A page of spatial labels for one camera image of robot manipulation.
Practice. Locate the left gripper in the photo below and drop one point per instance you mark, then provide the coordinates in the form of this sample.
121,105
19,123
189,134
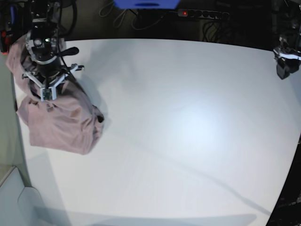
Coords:
285,67

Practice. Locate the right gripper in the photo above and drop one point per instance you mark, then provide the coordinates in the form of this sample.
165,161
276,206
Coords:
51,70

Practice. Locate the pink t-shirt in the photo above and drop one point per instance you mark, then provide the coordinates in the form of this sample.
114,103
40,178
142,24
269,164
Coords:
69,123

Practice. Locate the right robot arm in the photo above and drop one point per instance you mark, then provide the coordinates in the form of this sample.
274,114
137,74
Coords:
45,41

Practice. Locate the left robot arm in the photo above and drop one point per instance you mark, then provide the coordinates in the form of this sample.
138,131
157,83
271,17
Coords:
286,26

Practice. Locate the red black clamp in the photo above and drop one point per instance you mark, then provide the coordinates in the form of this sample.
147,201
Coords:
5,38

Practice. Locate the black power strip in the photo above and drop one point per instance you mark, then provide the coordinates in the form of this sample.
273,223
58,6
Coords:
203,14

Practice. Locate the blue box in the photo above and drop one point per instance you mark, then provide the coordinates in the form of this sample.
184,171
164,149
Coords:
146,4

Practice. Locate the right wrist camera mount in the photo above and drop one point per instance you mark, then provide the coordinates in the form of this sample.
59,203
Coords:
49,93

